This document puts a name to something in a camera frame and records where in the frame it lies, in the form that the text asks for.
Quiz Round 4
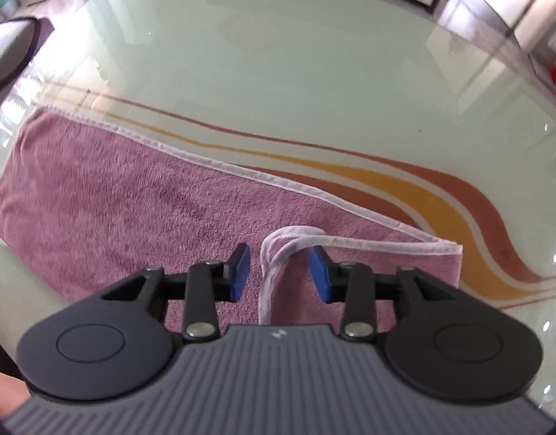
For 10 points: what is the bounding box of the grey chair with black edge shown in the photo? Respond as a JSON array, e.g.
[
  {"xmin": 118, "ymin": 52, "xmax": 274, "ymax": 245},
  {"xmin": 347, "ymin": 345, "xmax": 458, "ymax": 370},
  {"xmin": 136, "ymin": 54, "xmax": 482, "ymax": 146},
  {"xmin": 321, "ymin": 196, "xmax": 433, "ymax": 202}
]
[{"xmin": 0, "ymin": 17, "xmax": 56, "ymax": 101}]

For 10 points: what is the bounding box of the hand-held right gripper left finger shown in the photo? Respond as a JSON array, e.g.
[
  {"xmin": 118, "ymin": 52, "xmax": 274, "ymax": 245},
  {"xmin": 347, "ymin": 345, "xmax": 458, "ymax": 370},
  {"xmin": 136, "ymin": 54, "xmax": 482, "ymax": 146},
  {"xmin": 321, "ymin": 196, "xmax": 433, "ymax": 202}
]
[{"xmin": 100, "ymin": 242, "xmax": 252, "ymax": 344}]

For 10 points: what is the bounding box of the pink towel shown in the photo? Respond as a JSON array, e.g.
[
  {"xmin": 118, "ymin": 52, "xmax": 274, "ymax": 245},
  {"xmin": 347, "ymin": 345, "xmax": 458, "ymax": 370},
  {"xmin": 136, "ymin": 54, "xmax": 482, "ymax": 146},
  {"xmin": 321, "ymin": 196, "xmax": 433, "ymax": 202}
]
[{"xmin": 0, "ymin": 106, "xmax": 464, "ymax": 332}]

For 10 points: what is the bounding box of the person's leg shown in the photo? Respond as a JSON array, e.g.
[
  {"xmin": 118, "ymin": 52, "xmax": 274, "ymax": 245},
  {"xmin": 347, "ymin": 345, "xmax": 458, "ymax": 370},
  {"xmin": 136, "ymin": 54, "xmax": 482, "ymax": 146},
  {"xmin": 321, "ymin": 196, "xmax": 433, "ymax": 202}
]
[{"xmin": 0, "ymin": 366, "xmax": 32, "ymax": 423}]

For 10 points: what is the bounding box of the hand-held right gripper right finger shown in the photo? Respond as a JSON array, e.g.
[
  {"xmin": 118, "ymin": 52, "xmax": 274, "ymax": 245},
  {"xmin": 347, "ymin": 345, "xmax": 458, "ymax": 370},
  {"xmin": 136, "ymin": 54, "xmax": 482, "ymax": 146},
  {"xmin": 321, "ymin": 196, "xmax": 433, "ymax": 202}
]
[{"xmin": 307, "ymin": 245, "xmax": 458, "ymax": 343}]

